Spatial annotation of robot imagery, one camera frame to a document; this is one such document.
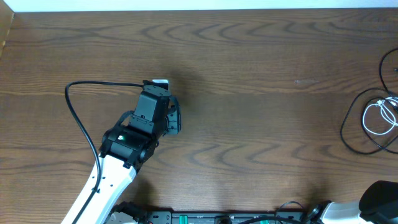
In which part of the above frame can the white cable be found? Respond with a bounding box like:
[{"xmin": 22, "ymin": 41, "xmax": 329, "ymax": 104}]
[{"xmin": 362, "ymin": 96, "xmax": 398, "ymax": 136}]

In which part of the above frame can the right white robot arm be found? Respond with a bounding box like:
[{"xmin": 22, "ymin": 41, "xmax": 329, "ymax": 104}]
[{"xmin": 303, "ymin": 180, "xmax": 397, "ymax": 224}]

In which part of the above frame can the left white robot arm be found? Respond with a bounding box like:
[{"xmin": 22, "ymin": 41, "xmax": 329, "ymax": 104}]
[{"xmin": 63, "ymin": 80, "xmax": 182, "ymax": 223}]

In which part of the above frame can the left camera black cable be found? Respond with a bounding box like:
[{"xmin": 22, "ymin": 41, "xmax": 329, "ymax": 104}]
[{"xmin": 64, "ymin": 80, "xmax": 147, "ymax": 224}]

